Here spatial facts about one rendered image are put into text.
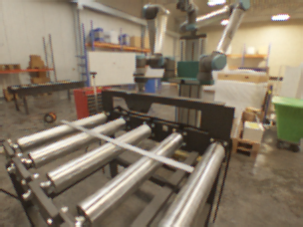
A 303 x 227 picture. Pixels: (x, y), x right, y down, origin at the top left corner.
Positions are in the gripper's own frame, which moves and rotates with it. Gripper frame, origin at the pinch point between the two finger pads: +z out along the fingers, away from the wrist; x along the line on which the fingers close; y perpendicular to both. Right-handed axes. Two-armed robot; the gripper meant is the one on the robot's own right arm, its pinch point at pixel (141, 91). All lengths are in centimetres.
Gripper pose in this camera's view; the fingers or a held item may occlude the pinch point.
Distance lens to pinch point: 145.0
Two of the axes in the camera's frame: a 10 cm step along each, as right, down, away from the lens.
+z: 0.0, 9.5, 3.0
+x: -8.2, -1.7, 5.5
